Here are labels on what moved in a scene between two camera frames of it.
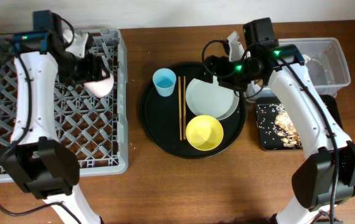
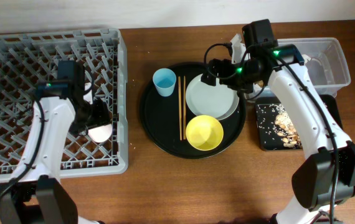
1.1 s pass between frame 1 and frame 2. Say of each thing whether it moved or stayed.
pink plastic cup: moved
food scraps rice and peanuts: stayed
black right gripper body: stayed
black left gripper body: moved
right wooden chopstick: stayed
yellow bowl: stayed
